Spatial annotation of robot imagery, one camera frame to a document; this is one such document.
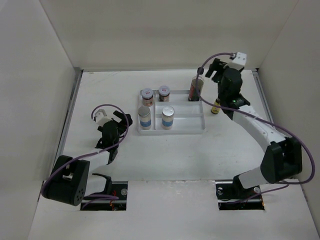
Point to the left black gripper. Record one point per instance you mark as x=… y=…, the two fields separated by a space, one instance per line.
x=230 y=87

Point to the blue label jar silver lid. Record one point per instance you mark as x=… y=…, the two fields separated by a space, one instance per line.
x=144 y=115

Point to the orange spice jar white lid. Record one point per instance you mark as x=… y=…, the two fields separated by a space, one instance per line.
x=147 y=95

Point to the dark soy sauce bottle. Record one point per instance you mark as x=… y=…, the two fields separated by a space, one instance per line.
x=196 y=86

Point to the dark spice jar white lid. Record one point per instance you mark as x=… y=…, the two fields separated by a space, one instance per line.
x=164 y=93

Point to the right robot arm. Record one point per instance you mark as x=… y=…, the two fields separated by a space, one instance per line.
x=282 y=154

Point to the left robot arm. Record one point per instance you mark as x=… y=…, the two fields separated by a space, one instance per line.
x=103 y=142

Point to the small yellow label bottle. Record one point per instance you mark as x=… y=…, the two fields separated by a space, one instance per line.
x=216 y=107

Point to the white divided organizer tray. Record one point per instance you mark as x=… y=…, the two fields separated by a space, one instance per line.
x=188 y=116

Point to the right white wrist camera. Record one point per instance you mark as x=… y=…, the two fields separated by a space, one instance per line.
x=237 y=61

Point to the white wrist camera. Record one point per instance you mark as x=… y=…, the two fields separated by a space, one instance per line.
x=237 y=61
x=101 y=118

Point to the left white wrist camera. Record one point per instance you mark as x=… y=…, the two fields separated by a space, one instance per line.
x=101 y=118

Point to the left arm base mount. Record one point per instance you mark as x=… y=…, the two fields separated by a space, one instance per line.
x=104 y=194

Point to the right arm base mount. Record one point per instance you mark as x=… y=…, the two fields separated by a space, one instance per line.
x=230 y=199

